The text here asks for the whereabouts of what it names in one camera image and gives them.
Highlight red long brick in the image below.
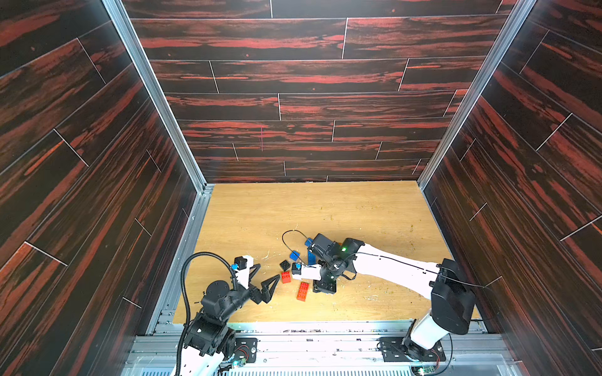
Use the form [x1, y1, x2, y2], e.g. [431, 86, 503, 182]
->
[296, 282, 310, 302]

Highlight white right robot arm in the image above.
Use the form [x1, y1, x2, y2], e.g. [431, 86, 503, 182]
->
[305, 233, 476, 359]

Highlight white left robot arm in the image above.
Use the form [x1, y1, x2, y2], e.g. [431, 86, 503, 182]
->
[173, 257, 281, 375]

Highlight red tall square brick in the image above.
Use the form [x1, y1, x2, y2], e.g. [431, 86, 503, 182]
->
[281, 271, 292, 284]

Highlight black square brick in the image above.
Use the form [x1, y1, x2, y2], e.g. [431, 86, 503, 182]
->
[280, 260, 291, 272]

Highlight blue long brick near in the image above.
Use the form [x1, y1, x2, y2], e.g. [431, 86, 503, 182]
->
[307, 251, 317, 266]

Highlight aluminium front base rails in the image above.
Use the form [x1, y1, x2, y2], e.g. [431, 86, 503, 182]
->
[119, 319, 523, 376]

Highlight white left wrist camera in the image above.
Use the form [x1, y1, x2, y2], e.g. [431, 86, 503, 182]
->
[231, 255, 255, 289]

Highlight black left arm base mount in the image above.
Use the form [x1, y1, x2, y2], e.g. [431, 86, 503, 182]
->
[224, 337, 258, 367]

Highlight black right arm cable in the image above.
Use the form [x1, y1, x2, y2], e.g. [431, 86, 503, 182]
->
[281, 229, 314, 264]

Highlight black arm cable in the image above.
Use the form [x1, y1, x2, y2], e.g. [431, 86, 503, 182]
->
[175, 251, 238, 376]
[281, 229, 314, 264]

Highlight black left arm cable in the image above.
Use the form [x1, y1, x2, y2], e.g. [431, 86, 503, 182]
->
[175, 251, 238, 376]

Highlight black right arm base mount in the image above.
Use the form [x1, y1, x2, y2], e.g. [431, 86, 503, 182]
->
[376, 327, 446, 363]

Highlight aluminium frame rail left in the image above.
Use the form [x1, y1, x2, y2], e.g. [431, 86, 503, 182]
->
[103, 1, 214, 336]

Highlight aluminium frame rail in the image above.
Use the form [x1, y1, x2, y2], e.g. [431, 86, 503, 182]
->
[103, 1, 214, 336]
[418, 0, 536, 191]

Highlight aluminium frame rail right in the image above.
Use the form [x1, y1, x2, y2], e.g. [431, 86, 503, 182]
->
[418, 0, 536, 191]

